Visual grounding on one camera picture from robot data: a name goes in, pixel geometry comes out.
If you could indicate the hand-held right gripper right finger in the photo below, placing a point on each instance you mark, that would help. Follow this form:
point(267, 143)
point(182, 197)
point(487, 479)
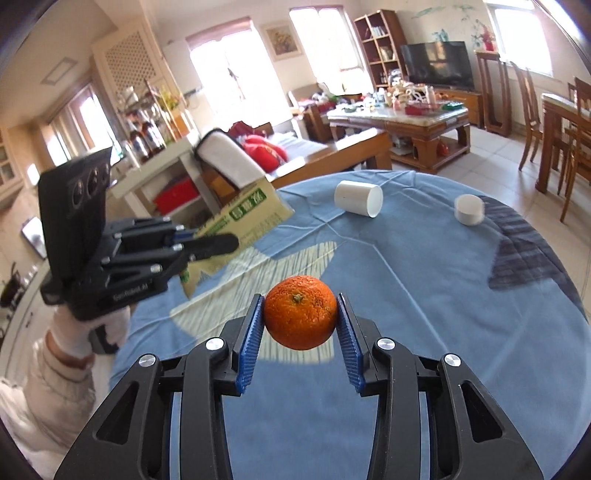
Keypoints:
point(349, 341)

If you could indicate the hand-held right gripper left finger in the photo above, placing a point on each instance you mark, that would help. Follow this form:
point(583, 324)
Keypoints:
point(251, 341)

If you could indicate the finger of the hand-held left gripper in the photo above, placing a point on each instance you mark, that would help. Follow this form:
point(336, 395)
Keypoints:
point(147, 230)
point(212, 244)

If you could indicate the green white carton box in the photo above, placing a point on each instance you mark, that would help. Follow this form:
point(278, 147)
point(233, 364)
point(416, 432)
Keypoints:
point(251, 214)

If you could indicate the orange fruit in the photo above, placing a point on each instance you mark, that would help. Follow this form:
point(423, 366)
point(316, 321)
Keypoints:
point(300, 318)

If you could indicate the person's left hand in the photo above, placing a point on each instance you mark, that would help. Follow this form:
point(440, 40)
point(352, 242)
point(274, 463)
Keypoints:
point(64, 334)

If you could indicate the red plastic basket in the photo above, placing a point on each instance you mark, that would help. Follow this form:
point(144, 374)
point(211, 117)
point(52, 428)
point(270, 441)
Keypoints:
point(178, 196)

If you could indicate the white side table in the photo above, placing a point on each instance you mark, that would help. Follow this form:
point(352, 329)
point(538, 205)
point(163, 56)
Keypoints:
point(157, 173)

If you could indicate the blue tablecloth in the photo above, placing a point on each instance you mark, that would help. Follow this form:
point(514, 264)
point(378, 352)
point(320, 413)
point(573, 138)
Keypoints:
point(415, 323)

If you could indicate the brown glass bottle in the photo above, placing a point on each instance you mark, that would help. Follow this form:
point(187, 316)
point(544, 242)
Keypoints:
point(156, 136)
point(138, 143)

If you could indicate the white cushion black trim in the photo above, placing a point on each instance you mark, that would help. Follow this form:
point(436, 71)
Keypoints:
point(226, 157)

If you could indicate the red cushion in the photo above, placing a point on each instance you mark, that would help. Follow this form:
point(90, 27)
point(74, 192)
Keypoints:
point(263, 150)

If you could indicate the large white paper cup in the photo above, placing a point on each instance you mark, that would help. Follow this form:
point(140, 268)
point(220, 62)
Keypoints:
point(353, 196)

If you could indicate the wooden sofa bench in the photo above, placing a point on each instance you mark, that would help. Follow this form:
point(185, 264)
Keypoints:
point(341, 152)

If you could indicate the white lattice cabinet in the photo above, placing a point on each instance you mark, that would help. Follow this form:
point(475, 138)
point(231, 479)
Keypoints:
point(129, 60)

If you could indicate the small white cup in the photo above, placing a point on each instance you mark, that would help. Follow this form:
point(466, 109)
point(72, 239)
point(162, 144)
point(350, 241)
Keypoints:
point(468, 210)

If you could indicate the white framed window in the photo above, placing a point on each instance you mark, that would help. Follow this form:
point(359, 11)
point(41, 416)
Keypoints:
point(328, 46)
point(521, 32)
point(221, 60)

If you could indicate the dark checkered cloth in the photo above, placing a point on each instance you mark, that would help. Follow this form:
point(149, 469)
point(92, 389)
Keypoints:
point(521, 249)

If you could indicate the wooden coffee table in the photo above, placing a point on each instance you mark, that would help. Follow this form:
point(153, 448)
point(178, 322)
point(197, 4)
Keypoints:
point(434, 124)

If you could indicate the coffee table clutter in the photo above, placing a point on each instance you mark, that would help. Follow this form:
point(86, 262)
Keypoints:
point(397, 99)

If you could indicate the wooden television stand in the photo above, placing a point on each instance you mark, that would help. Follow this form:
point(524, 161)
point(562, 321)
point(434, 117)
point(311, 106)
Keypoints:
point(471, 104)

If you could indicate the wooden bookshelf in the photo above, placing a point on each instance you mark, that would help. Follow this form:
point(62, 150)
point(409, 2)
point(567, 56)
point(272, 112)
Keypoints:
point(400, 32)

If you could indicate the wooden dining table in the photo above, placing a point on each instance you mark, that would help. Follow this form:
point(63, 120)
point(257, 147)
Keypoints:
point(551, 138)

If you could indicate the black television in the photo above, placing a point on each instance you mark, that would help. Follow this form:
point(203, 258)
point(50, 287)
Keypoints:
point(438, 64)

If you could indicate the tall wooden side stand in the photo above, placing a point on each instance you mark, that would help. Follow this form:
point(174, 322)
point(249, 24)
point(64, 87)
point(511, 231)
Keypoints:
point(501, 92)

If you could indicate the red flower decoration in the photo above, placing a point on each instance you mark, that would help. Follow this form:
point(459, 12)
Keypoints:
point(485, 39)

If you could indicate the framed wall painting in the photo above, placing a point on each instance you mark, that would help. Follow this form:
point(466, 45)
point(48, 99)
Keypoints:
point(281, 41)

